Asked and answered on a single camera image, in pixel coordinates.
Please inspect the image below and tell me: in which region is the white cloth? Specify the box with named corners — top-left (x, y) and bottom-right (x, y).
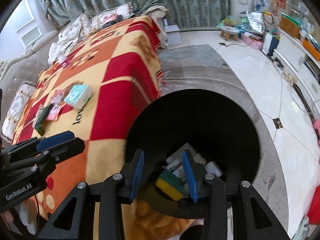
top-left (47, 39), bottom-right (75, 63)

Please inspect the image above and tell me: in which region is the pink basin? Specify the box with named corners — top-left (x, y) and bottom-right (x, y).
top-left (241, 34), bottom-right (264, 50)

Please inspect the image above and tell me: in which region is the silver insulated bag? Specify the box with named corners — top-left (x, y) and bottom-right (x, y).
top-left (246, 11), bottom-right (265, 34)

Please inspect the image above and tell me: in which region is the yellow and green sponge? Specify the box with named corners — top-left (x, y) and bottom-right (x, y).
top-left (155, 169), bottom-right (184, 201)

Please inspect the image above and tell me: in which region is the white plastic bag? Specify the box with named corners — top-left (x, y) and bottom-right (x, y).
top-left (254, 0), bottom-right (269, 13)

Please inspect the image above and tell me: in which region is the orange paper bag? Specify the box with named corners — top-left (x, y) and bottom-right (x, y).
top-left (279, 15), bottom-right (300, 39)

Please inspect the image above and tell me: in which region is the white and blue bag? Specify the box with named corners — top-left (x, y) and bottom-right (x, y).
top-left (261, 32), bottom-right (279, 57)

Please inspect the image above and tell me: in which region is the torn pink wrapper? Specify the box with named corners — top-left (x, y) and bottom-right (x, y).
top-left (50, 89), bottom-right (67, 105)

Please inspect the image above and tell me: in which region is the pink wrapper with barcode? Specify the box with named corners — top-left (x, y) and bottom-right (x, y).
top-left (47, 104), bottom-right (63, 122)

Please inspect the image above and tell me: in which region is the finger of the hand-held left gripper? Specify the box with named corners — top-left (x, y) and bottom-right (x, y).
top-left (5, 137), bottom-right (85, 170)
top-left (1, 131), bottom-right (75, 158)

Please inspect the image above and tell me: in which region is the white box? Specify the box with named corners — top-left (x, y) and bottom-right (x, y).
top-left (204, 161), bottom-right (223, 178)

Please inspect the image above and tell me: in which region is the frilled cushion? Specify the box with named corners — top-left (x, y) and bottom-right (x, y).
top-left (90, 2), bottom-right (133, 29)

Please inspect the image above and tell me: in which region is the white cabinet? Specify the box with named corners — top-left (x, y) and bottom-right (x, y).
top-left (272, 29), bottom-right (320, 100)

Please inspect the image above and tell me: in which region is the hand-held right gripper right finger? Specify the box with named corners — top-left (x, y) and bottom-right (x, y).
top-left (182, 150), bottom-right (290, 240)

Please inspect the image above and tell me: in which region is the grey tufted sofa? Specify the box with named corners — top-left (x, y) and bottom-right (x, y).
top-left (0, 30), bottom-right (60, 93)

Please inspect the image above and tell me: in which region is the striped beige pillow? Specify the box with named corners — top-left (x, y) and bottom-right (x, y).
top-left (1, 81), bottom-right (37, 143)

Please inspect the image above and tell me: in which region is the floral pillow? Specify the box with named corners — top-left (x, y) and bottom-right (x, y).
top-left (59, 14), bottom-right (90, 40)

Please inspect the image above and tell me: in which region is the small wooden stool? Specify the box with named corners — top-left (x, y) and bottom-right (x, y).
top-left (220, 26), bottom-right (240, 42)

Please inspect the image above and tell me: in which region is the red cloth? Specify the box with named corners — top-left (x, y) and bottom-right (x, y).
top-left (307, 192), bottom-right (320, 224)

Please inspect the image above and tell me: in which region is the green patterned curtain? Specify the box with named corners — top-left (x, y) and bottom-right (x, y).
top-left (37, 0), bottom-right (229, 30)

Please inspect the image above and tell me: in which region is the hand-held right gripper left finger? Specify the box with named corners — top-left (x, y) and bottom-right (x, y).
top-left (42, 149), bottom-right (145, 240)

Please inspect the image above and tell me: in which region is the cream folded quilt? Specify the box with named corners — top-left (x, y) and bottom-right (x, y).
top-left (145, 5), bottom-right (168, 18)

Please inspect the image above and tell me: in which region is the black round trash bin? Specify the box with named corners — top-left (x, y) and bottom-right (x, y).
top-left (124, 89), bottom-right (263, 219)

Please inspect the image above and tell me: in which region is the white plastic container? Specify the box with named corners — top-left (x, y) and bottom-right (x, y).
top-left (166, 143), bottom-right (185, 167)

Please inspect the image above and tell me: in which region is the grey round rug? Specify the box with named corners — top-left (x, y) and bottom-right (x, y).
top-left (156, 44), bottom-right (289, 240)

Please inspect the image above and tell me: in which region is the dark green box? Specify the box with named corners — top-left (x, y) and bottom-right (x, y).
top-left (34, 105), bottom-right (53, 130)

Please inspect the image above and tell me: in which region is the teal tissue pack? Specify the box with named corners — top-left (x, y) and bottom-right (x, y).
top-left (64, 84), bottom-right (93, 109)

